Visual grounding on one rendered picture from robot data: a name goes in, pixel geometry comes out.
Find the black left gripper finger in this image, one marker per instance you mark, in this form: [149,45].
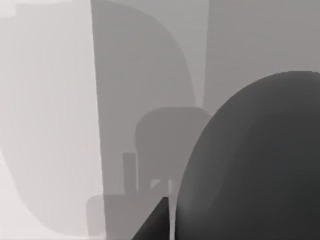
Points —
[158,224]

